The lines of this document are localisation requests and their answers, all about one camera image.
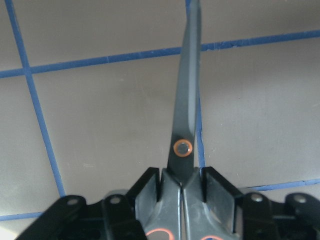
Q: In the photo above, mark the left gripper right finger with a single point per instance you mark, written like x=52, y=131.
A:
x=253, y=216

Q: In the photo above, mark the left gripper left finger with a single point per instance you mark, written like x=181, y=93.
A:
x=112, y=218

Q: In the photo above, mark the red grey handled scissors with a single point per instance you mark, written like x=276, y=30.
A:
x=181, y=208

